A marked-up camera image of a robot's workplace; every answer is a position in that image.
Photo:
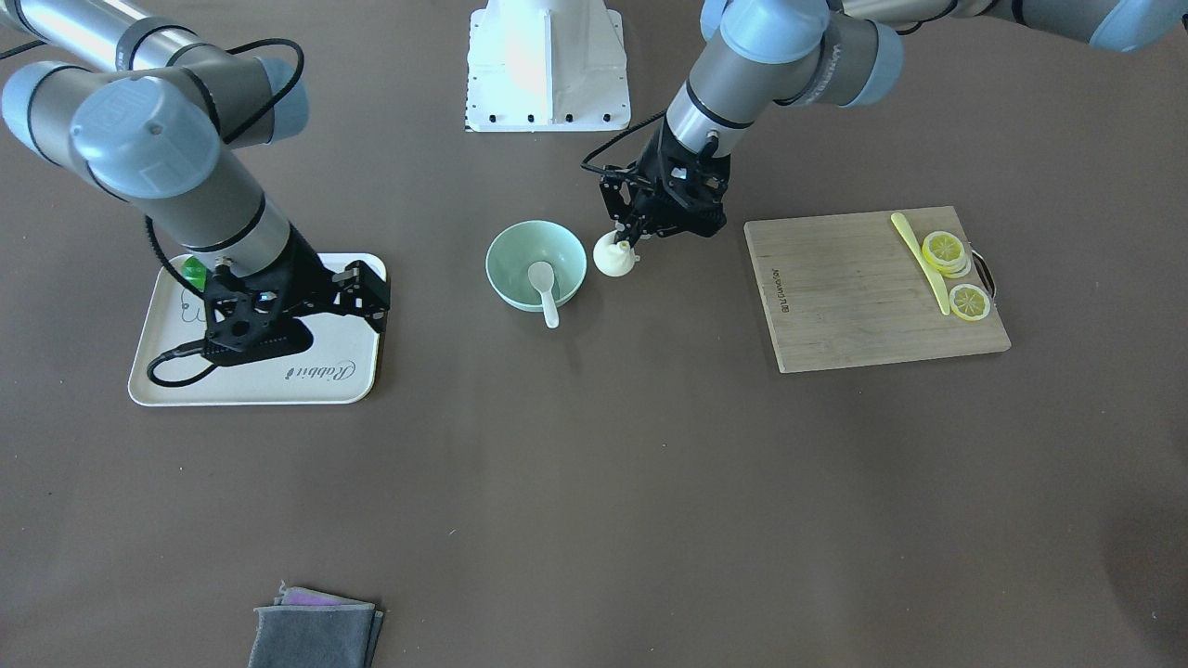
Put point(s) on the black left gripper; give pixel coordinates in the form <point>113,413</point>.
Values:
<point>619,199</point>

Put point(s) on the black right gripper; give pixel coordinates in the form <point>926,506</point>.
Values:
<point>307,270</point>

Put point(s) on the white steamed bun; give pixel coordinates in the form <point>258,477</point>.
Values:
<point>614,258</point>

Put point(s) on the white plastic spoon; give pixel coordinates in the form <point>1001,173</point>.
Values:
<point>541,278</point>

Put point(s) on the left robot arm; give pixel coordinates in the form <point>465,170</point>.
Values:
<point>794,54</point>

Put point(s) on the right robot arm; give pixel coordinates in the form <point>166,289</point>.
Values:
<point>150,114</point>

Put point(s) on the white rabbit tray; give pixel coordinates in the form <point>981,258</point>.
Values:
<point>337,370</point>

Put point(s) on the green small object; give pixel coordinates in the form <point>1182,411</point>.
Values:
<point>195,273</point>

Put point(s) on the wooden cutting board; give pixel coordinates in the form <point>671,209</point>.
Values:
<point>844,290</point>

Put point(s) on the purple folded cloth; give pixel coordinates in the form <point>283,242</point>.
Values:
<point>302,596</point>

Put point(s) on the yellow plastic knife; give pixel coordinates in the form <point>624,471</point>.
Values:
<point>931,274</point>

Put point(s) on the lemon slice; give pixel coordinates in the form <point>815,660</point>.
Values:
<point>944,251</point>
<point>969,302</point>

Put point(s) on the grey folded cloth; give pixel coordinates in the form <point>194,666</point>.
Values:
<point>316,636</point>

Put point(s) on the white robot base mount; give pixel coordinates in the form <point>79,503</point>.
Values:
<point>546,66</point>

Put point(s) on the metal cutting board handle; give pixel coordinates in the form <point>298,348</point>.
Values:
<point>983,272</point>

